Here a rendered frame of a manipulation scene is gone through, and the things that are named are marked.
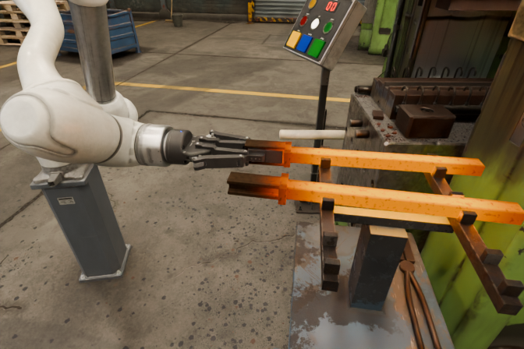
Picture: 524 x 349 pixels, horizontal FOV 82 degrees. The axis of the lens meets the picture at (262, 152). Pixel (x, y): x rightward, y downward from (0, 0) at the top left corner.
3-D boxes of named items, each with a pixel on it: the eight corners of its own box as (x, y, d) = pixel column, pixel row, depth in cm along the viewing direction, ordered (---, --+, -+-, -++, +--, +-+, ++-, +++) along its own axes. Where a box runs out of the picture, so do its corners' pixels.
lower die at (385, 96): (389, 119, 91) (395, 92, 86) (369, 95, 108) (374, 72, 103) (529, 120, 90) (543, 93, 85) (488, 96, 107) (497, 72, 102)
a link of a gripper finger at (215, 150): (196, 140, 62) (193, 144, 60) (249, 146, 60) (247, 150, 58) (198, 156, 64) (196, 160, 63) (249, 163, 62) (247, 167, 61)
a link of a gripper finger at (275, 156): (248, 146, 61) (248, 149, 60) (283, 149, 60) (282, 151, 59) (249, 159, 62) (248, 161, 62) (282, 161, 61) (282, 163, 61)
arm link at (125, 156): (154, 170, 69) (122, 167, 56) (91, 165, 71) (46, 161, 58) (159, 125, 70) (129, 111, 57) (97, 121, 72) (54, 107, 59)
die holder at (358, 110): (356, 256, 102) (385, 142, 78) (335, 186, 134) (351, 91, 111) (523, 259, 101) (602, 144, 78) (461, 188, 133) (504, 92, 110)
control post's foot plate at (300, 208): (295, 214, 186) (295, 203, 181) (292, 192, 205) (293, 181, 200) (330, 214, 185) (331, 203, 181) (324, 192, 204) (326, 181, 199)
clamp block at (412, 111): (405, 139, 80) (411, 116, 77) (393, 124, 87) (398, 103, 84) (450, 139, 80) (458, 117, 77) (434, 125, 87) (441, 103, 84)
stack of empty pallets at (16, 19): (-5, 44, 594) (-24, 3, 555) (33, 36, 667) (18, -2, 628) (50, 47, 572) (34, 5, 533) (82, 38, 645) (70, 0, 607)
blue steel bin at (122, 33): (55, 56, 519) (39, 10, 481) (93, 46, 581) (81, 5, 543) (106, 63, 478) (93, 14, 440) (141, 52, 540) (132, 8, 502)
